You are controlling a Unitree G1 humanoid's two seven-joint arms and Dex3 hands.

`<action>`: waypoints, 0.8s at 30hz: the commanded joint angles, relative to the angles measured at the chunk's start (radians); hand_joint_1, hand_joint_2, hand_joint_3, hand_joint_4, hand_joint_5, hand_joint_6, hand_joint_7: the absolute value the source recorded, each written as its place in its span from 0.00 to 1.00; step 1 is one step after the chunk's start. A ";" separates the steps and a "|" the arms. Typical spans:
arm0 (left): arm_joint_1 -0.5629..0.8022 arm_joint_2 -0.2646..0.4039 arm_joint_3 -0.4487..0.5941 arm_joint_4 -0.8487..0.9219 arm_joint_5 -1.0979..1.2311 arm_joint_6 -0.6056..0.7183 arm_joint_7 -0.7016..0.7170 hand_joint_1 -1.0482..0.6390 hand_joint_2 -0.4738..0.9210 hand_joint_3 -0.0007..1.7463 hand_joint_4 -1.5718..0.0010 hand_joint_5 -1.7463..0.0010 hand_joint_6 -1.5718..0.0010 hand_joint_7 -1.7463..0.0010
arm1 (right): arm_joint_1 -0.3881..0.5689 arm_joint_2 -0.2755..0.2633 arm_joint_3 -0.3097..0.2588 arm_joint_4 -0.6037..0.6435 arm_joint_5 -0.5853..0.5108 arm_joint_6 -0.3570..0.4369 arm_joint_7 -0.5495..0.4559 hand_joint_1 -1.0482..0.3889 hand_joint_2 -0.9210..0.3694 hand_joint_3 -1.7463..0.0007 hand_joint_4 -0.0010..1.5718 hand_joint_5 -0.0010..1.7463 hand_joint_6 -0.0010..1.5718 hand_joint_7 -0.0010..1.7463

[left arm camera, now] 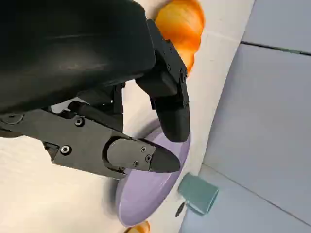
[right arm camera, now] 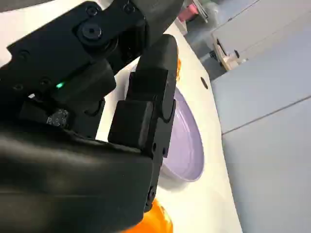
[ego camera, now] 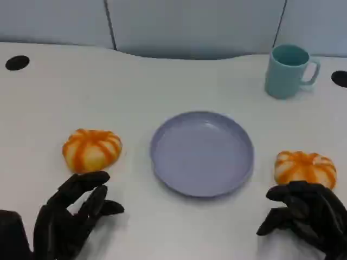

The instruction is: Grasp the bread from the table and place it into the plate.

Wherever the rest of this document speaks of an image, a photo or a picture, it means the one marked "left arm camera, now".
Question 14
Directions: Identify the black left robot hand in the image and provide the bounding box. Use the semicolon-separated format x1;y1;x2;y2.
0;0;190;181

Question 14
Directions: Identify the orange white toy bread roll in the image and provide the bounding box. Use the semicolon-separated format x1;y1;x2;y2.
154;0;206;75
123;220;151;233

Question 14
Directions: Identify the lilac plate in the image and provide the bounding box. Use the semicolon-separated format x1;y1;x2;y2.
114;118;192;229

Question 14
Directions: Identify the pale green mug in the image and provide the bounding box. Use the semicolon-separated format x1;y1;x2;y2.
177;175;219;215

